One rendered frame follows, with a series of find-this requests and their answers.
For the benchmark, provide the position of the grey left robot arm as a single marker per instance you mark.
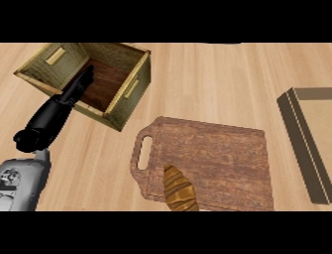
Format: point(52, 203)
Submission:
point(15, 185)

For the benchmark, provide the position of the open wooden crate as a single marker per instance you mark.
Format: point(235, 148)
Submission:
point(105, 82)

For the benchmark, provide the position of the brown croissant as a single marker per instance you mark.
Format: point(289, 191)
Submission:
point(179, 190)

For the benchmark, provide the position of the flat cardboard box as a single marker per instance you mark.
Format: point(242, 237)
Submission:
point(319, 139)

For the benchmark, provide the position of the brown wooden cutting board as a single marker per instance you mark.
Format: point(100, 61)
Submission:
point(211, 162)

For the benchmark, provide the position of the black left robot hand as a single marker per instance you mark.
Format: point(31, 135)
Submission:
point(50, 115)

